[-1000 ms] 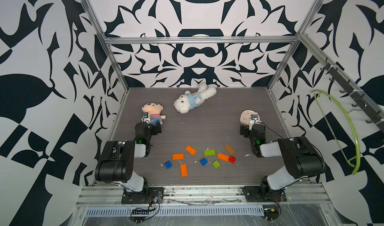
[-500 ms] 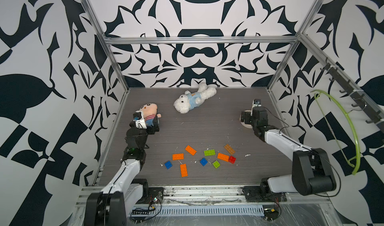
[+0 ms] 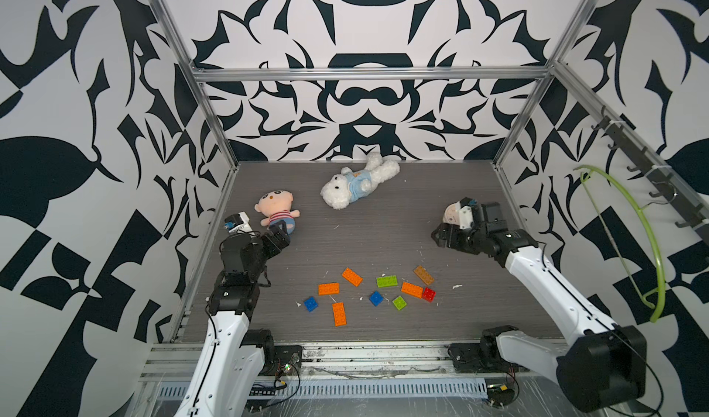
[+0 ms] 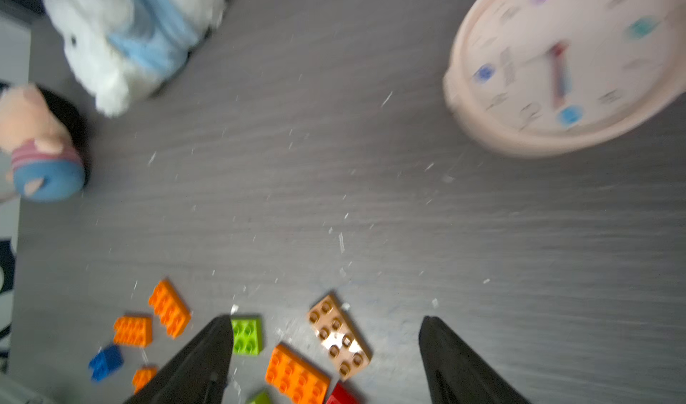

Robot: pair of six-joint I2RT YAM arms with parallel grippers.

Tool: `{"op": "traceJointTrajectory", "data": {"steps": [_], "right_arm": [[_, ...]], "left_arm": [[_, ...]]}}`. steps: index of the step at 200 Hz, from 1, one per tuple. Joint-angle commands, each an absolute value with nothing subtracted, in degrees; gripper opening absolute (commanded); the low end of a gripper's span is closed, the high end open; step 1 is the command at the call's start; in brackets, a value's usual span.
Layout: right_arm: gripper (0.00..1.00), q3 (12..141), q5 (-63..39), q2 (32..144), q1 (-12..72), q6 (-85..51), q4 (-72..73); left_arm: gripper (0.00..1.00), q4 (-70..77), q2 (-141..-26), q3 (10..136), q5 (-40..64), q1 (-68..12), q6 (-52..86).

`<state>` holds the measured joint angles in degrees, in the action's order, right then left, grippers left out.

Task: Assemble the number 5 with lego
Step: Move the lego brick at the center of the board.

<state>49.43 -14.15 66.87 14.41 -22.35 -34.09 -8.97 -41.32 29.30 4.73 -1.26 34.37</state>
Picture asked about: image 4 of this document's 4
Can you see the white teddy bear blue shirt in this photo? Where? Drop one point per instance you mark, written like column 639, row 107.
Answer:
column 123, row 51

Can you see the orange 2x3 lego brick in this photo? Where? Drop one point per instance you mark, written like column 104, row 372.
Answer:
column 133, row 331

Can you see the green 2x4 lego brick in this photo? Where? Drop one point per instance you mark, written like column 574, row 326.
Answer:
column 247, row 335

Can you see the tan 2x4 lego brick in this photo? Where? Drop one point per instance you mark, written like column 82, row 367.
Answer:
column 338, row 335

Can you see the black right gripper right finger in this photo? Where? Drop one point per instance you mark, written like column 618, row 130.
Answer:
column 456, row 373

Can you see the plush doll striped shirt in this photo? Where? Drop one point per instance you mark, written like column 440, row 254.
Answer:
column 44, row 135

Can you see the small orange lego brick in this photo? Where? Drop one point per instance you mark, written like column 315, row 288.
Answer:
column 143, row 376

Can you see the orange 2x4 lego brick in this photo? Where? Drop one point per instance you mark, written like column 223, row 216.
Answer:
column 171, row 309
column 296, row 378

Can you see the pink round toy clock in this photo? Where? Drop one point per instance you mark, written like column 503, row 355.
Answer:
column 542, row 78

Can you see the lime green 2x2 lego brick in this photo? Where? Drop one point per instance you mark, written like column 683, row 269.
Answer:
column 260, row 398

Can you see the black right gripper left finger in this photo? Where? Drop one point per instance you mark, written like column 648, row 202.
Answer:
column 198, row 373

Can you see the red 2x2 lego brick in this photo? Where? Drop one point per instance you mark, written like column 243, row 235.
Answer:
column 341, row 395

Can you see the blue 2x2 lego brick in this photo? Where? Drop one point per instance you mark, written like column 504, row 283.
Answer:
column 105, row 363

